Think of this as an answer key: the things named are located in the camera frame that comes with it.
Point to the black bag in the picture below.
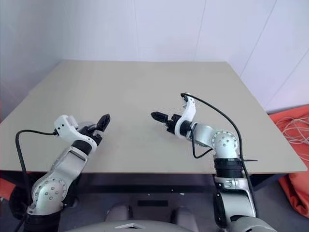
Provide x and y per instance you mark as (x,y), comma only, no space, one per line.
(17,205)

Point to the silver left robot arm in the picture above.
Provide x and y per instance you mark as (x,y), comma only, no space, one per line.
(65,164)

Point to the grey robot torso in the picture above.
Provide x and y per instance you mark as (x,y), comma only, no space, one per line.
(96,228)

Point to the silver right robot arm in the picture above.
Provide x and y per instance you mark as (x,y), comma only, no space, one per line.
(224,142)

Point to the dark table frame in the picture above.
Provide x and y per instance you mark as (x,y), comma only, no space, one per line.
(154,183)

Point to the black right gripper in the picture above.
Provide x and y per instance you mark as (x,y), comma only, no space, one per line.
(175,119)

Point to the red object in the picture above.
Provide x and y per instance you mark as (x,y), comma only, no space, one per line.
(4,188)

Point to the black zip tie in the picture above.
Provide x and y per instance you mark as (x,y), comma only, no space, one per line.
(251,160)

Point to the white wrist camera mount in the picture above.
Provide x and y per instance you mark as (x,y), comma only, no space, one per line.
(70,133)
(189,113)

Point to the black rectangular plate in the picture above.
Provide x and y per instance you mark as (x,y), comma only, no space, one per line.
(153,203)

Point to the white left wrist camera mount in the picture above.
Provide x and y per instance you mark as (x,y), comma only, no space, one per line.
(70,133)

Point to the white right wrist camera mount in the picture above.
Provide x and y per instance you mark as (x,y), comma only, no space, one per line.
(189,113)

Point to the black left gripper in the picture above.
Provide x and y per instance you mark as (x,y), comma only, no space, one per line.
(89,130)

